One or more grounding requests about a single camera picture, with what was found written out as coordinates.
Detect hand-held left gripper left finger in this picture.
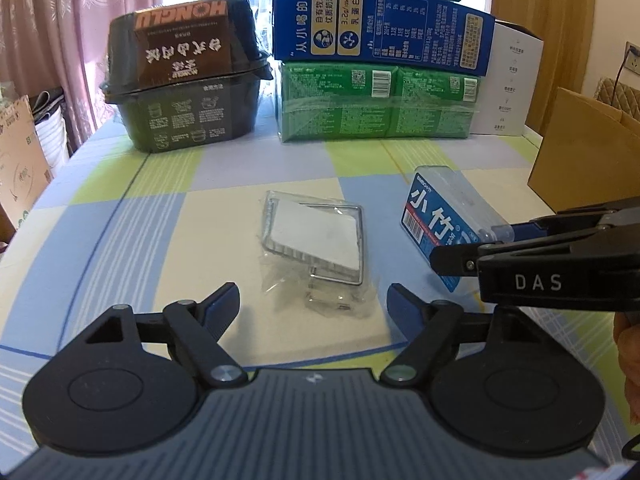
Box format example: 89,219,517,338
60,282,246,388

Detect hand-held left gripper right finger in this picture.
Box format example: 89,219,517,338
381,283,571,387

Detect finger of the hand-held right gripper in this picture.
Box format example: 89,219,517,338
512,197,640,241
430,227,616,277

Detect blue clear toothpick box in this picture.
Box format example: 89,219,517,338
399,164,516,294

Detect brown cardboard box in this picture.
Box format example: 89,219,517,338
527,87,640,214

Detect clear bag with wire holder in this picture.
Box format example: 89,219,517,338
257,189,374,319

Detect checked tablecloth desktop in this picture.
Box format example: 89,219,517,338
0,122,640,471

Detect person's right hand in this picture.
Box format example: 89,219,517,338
615,309,640,411

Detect brown quilted chair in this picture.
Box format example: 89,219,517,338
594,77,640,117

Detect white appliance box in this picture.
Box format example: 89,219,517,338
470,19,545,136

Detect green wrapped packet bundle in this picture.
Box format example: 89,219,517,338
277,59,481,144

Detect wooden door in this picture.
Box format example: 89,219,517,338
492,0,597,97

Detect black instant meal box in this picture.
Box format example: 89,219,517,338
99,0,274,154

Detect blue milk carton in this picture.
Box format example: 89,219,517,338
272,0,496,77

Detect open printed cardboard carton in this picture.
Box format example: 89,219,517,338
0,94,56,247

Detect white plastic buckets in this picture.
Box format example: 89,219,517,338
32,91,72,172

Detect pink curtain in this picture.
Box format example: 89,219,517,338
0,0,167,152

